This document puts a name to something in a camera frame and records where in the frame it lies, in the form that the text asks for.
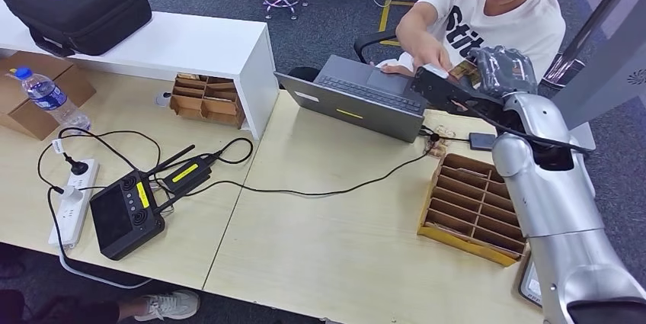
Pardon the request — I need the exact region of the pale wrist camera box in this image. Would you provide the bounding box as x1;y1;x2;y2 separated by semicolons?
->
423;63;450;80

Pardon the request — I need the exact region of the grey laptop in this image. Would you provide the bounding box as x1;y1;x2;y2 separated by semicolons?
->
273;55;429;144

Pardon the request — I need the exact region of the patterned card in clear sleeve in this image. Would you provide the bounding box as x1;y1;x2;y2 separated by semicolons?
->
424;125;457;159

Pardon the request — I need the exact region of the yellow floor tape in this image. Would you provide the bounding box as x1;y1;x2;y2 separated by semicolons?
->
378;0;417;48

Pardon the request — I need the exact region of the chrome stanchion post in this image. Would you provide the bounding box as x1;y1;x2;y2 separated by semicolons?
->
542;0;646;89

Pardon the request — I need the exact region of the person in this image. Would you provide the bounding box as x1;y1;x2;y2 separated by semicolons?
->
287;0;568;93

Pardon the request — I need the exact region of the small wooden slotted organizer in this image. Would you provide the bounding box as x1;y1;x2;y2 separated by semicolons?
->
169;72;247;130

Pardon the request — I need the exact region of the seated person's leg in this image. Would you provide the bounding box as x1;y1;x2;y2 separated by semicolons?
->
0;288;152;324

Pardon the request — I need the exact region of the white power strip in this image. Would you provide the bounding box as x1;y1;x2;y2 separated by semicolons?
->
47;158;100;249

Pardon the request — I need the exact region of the small dark grey box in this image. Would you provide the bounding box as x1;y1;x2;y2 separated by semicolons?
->
468;132;498;152

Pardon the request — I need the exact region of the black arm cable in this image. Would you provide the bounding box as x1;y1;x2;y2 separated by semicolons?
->
451;99;591;156

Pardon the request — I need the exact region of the brown cardboard box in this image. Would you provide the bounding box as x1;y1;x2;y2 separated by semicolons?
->
0;50;97;141

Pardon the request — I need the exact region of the person's left hand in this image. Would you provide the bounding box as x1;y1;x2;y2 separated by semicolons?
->
370;61;416;79

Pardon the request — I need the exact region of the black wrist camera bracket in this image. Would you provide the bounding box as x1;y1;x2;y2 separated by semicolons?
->
409;66;510;122

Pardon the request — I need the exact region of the white plug with black cable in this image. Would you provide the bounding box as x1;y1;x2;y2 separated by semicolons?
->
46;185;85;262

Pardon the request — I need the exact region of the clear water bottle blue cap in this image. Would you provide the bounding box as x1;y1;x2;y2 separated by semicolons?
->
13;66;92;132

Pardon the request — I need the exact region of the large wooden slotted card organizer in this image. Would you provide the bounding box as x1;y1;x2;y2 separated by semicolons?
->
417;152;529;268

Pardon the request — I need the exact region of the short looped black cable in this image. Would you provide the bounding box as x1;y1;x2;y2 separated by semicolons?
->
214;137;255;166

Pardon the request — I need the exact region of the black screen remote controller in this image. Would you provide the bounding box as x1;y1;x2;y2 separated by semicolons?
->
89;145;198;262

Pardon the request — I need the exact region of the white sneaker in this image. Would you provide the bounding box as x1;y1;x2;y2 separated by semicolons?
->
133;290;201;322

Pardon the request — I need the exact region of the black office chair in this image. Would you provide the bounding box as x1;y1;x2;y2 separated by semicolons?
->
353;30;401;66

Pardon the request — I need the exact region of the white power strip cord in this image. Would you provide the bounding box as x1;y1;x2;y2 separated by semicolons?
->
58;253;153;291

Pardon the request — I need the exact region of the long black cable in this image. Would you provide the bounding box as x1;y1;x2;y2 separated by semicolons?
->
151;132;470;199

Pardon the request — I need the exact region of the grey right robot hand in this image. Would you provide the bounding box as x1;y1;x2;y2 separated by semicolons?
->
466;45;539;101

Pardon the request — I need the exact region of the white card reader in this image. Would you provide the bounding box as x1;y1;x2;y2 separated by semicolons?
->
518;255;544;307

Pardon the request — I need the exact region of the person's right hand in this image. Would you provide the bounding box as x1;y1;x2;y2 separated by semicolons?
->
409;41;454;74

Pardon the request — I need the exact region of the black carrying case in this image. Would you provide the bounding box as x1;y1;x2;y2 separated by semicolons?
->
0;0;153;57

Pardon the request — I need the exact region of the white desk shelf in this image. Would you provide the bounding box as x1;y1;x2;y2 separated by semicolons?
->
0;0;281;142

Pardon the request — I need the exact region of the grey kiosk stand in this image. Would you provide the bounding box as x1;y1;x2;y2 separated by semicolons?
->
552;5;646;152

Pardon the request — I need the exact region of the black transmitter with yellow label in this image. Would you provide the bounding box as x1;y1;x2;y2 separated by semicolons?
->
162;153;223;197

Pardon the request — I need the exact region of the black plug with looped cable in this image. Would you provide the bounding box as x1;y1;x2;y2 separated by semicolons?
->
36;128;162;191

